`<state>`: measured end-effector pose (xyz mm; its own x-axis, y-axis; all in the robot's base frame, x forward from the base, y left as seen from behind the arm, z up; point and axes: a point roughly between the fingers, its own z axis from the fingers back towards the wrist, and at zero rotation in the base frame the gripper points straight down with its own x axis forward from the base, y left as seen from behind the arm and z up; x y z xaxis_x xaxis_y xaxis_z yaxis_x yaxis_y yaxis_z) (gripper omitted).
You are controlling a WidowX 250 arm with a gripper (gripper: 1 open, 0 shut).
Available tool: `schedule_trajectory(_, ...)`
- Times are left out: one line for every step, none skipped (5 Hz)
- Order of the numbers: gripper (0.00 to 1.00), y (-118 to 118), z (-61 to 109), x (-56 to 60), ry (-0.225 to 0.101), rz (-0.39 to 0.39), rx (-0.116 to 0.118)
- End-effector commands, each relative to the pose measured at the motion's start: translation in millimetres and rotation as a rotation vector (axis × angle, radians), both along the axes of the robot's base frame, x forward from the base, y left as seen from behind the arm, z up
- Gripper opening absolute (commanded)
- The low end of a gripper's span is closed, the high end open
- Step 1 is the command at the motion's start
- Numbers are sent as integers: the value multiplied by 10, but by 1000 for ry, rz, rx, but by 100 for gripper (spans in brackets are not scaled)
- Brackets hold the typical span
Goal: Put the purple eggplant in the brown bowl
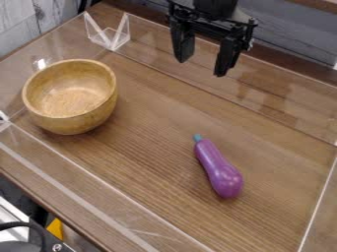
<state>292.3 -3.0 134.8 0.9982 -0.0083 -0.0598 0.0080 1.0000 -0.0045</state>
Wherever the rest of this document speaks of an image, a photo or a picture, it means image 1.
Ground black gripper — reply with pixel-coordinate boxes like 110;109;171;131
167;0;258;77

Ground purple toy eggplant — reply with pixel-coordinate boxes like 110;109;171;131
193;134;243;199

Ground brown wooden bowl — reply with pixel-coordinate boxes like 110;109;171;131
21;59;119;135

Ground yellow black device bottom left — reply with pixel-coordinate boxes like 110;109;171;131
28;220;76;252

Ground clear acrylic corner bracket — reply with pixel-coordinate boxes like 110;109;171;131
82;12;129;51

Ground clear acrylic tray wall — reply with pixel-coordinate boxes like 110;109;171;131
0;111;212;252

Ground black cable bottom left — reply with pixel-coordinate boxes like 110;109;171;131
0;221;48;252

